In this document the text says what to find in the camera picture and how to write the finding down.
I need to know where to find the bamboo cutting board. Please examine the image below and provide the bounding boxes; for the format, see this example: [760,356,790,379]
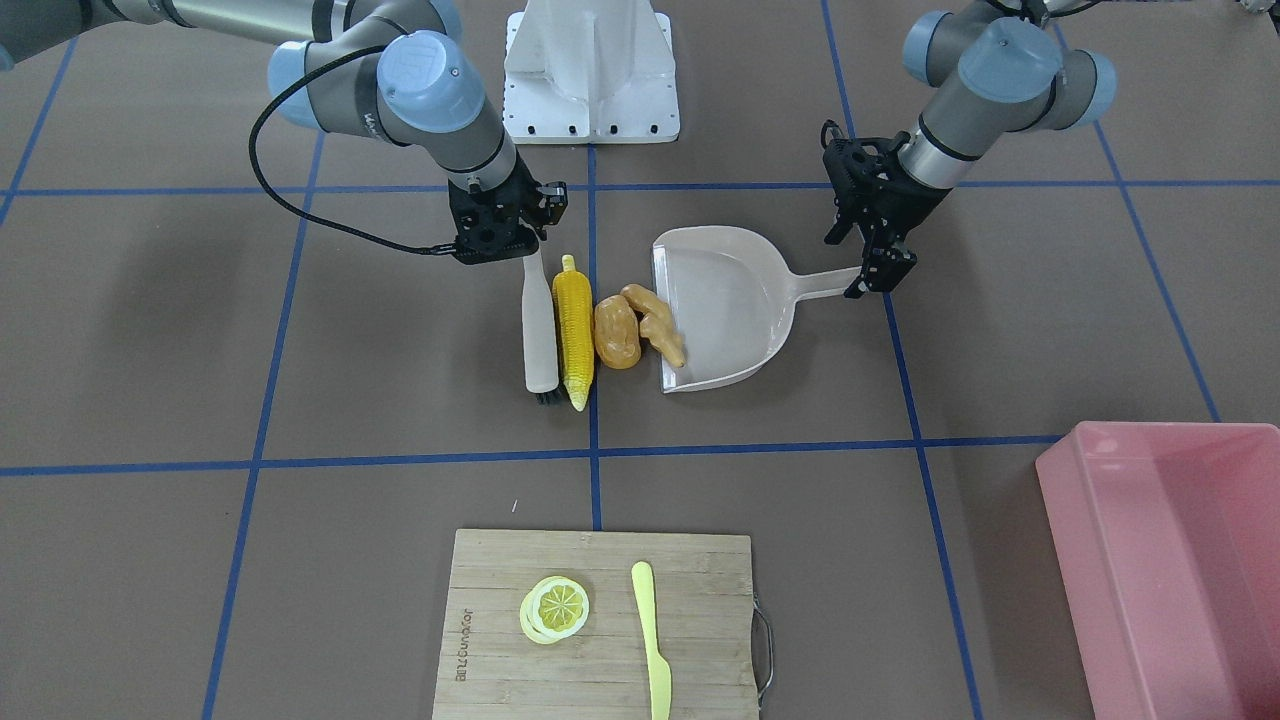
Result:
[431,529,760,719]

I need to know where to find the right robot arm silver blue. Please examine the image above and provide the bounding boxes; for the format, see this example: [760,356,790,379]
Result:
[1,1,568,265]

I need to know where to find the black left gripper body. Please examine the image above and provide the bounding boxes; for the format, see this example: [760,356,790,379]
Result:
[822,120,948,243]

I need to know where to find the yellow plastic knife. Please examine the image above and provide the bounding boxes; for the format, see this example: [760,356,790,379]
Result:
[631,561,673,719]

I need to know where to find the orange-brown toy potato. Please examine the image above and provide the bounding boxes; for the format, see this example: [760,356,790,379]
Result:
[593,293,643,370]

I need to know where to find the beige hand brush black bristles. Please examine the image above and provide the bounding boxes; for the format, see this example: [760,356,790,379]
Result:
[521,251,561,406]

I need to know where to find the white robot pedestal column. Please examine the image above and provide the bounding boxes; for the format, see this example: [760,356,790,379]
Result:
[502,1,682,145]

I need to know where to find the beige plastic dustpan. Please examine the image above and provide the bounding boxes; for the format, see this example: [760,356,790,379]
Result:
[652,225,860,395]

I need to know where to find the yellow lemon slices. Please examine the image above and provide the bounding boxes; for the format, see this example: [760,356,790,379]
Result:
[517,577,590,644]

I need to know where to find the pink plastic bin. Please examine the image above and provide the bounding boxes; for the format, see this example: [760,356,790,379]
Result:
[1036,421,1279,719]

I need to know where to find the yellow toy corn cob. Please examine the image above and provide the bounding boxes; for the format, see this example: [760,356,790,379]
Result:
[552,254,595,413]

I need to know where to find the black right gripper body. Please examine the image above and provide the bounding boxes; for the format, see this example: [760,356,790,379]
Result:
[448,160,568,266]

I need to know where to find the brown toy ginger root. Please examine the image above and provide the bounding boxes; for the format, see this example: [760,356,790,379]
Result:
[621,284,687,368]

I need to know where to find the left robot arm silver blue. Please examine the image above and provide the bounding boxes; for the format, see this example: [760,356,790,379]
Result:
[820,1,1117,299]

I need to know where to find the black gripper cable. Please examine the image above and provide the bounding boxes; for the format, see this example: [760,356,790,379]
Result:
[250,72,460,255]

